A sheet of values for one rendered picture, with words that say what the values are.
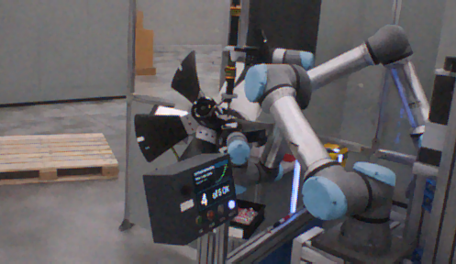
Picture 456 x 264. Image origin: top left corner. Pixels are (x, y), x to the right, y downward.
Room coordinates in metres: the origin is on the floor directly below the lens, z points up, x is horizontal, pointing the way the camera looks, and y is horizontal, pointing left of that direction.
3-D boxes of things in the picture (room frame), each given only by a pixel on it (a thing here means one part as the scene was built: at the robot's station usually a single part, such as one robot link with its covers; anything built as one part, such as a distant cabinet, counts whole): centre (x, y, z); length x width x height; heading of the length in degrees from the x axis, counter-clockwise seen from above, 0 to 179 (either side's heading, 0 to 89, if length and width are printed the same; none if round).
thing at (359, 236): (1.35, -0.42, 1.09); 0.15 x 0.15 x 0.10
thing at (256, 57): (2.07, -0.11, 1.46); 0.12 x 0.08 x 0.09; 67
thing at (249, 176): (1.72, -0.06, 1.08); 0.11 x 0.08 x 0.11; 122
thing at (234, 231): (1.87, -0.06, 0.85); 0.22 x 0.17 x 0.07; 161
